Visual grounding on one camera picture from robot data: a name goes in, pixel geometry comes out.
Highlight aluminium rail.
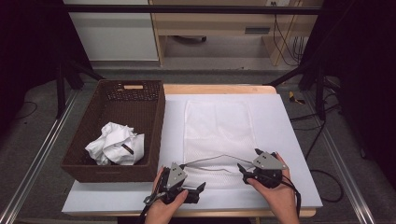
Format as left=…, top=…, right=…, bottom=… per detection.
left=302, top=92, right=378, bottom=224
left=0, top=89, right=79, bottom=224

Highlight white foam board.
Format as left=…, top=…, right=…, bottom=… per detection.
left=61, top=92, right=323, bottom=216

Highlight hanging black cables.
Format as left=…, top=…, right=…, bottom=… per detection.
left=271, top=1, right=309, bottom=67

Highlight black horizontal bar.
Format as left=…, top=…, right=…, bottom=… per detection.
left=64, top=4, right=322, bottom=15

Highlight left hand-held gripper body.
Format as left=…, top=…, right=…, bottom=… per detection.
left=159, top=161, right=201, bottom=205

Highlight yellow and black tool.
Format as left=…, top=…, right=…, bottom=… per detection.
left=288, top=91, right=306, bottom=105

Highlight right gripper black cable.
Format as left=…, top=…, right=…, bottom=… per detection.
left=280, top=175, right=303, bottom=218

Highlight light wooden desk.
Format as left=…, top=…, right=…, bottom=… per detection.
left=148, top=0, right=323, bottom=67

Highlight person's left hand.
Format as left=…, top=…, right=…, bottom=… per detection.
left=144, top=166, right=190, bottom=220

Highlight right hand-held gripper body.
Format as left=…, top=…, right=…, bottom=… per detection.
left=247, top=150, right=290, bottom=189

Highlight black metal stand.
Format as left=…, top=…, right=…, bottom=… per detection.
left=55, top=59, right=106, bottom=119
left=266, top=57, right=329, bottom=122

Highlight wooden table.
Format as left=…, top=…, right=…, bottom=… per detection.
left=66, top=83, right=317, bottom=218

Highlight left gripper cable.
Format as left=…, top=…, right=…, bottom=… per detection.
left=136, top=191, right=167, bottom=224

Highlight person's right hand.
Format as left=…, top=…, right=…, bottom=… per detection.
left=247, top=152, right=300, bottom=217

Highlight thin black floor cable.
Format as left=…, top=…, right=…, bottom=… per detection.
left=14, top=100, right=39, bottom=121

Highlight white mesh laundry bag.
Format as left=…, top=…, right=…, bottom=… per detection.
left=181, top=99, right=260, bottom=190

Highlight black curtain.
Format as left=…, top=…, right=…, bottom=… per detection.
left=300, top=0, right=396, bottom=190
left=0, top=0, right=92, bottom=134

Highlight brown woven basket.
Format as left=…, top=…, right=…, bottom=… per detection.
left=60, top=78, right=166, bottom=184

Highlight white cabinet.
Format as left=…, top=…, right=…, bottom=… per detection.
left=64, top=0, right=160, bottom=62

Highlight white crumpled garment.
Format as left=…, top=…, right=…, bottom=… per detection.
left=84, top=121, right=146, bottom=166

